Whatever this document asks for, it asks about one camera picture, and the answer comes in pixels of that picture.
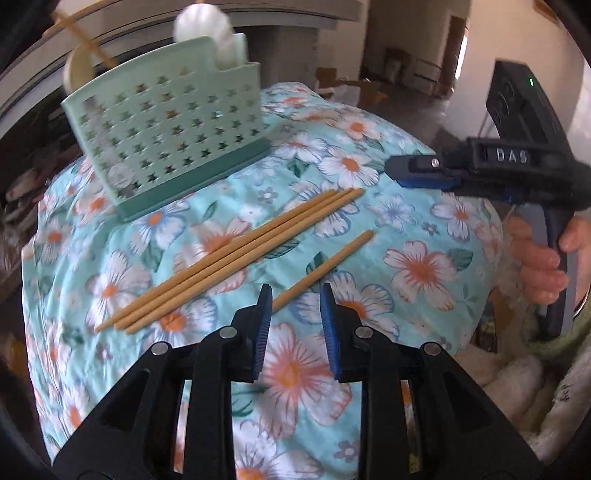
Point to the white plastic spoon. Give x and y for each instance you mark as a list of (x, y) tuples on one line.
[(204, 20)]

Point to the person's right hand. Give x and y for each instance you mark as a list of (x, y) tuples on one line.
[(542, 279)]

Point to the bamboo chopstick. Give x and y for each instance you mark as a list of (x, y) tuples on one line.
[(224, 268), (69, 23), (226, 261), (318, 273), (210, 259)]

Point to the bamboo chopstick on cloth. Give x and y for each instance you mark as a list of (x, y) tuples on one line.
[(226, 261), (210, 259), (224, 268)]

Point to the mint green utensil caddy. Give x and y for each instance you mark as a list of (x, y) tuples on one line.
[(168, 123)]

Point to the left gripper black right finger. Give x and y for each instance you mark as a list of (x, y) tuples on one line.
[(339, 324)]

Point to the floral turquoise cloth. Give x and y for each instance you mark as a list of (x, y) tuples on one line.
[(425, 275)]

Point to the cream fleece right sleeve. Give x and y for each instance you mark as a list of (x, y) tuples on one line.
[(543, 388)]

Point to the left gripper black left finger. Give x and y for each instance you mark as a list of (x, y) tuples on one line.
[(253, 326)]

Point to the cream plastic spoon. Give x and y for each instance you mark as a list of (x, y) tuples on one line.
[(78, 69)]

